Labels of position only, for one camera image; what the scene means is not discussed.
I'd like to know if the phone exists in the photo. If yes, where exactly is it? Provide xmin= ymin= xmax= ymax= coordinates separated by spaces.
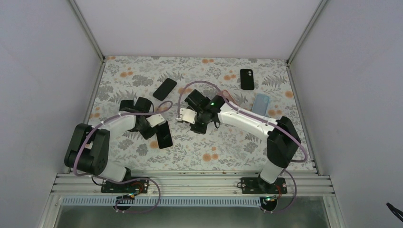
xmin=153 ymin=78 xmax=177 ymax=101
xmin=156 ymin=121 xmax=173 ymax=149

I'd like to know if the blue smartphone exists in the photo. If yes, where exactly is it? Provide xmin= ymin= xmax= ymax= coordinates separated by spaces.
xmin=119 ymin=100 xmax=134 ymax=113

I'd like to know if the light blue phone case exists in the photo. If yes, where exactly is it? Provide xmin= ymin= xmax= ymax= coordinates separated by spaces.
xmin=251 ymin=94 xmax=270 ymax=117

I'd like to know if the pink phone case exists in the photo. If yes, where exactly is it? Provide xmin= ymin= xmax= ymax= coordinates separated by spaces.
xmin=216 ymin=90 xmax=238 ymax=105

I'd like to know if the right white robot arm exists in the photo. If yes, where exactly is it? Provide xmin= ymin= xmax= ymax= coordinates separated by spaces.
xmin=176 ymin=90 xmax=304 ymax=193

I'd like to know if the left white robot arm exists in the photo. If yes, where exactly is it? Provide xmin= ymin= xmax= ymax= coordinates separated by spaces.
xmin=64 ymin=97 xmax=165 ymax=192

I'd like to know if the floral patterned mat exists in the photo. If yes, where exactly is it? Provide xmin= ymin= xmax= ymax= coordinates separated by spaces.
xmin=89 ymin=56 xmax=306 ymax=171

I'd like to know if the black object at corner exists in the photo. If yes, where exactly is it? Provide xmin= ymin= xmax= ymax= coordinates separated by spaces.
xmin=386 ymin=202 xmax=403 ymax=222

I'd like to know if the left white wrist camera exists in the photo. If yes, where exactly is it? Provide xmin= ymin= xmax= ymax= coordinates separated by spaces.
xmin=146 ymin=114 xmax=166 ymax=128

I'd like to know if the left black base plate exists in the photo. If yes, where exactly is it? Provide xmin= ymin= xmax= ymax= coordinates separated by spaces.
xmin=100 ymin=179 xmax=149 ymax=195

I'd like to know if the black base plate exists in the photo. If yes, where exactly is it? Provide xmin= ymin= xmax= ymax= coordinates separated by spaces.
xmin=100 ymin=179 xmax=149 ymax=195
xmin=237 ymin=177 xmax=288 ymax=194

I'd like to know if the aluminium rail frame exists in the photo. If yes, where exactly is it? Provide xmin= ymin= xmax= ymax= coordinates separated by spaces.
xmin=51 ymin=171 xmax=335 ymax=197

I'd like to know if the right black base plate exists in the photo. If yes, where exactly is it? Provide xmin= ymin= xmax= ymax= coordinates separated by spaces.
xmin=237 ymin=177 xmax=288 ymax=194

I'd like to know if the perforated cable duct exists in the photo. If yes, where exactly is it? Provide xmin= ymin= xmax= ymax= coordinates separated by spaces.
xmin=61 ymin=196 xmax=261 ymax=207

